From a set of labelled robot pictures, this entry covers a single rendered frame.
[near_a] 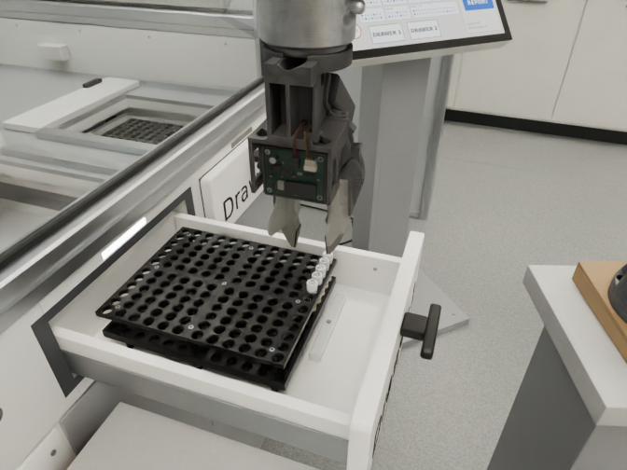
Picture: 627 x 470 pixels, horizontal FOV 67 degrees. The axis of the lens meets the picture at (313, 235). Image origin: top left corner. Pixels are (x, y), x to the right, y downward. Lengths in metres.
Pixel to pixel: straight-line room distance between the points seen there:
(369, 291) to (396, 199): 0.98
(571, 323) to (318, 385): 0.42
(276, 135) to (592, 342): 0.56
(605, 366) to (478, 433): 0.85
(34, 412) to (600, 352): 0.70
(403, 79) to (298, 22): 1.09
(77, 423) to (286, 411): 0.28
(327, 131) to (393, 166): 1.14
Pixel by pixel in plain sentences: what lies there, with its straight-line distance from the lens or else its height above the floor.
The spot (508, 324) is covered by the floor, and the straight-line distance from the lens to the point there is 1.90.
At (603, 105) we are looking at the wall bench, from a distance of 3.49.
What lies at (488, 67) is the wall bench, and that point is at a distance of 3.39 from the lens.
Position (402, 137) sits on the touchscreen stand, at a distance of 1.50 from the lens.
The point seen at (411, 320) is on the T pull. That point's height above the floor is 0.91.
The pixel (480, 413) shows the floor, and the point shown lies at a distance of 1.61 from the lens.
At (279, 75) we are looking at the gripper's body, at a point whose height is 1.16.
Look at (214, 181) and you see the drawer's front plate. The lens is 0.73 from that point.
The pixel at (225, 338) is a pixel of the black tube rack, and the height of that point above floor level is 0.90.
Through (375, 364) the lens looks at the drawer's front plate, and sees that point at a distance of 0.44.
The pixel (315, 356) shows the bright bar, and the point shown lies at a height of 0.85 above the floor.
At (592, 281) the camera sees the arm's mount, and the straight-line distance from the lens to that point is 0.83.
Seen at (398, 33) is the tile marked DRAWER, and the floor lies 1.00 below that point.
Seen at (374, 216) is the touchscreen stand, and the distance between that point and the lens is 1.59.
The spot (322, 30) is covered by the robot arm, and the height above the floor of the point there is 1.19.
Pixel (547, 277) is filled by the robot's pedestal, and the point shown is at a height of 0.76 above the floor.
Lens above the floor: 1.26
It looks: 35 degrees down
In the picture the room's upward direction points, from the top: straight up
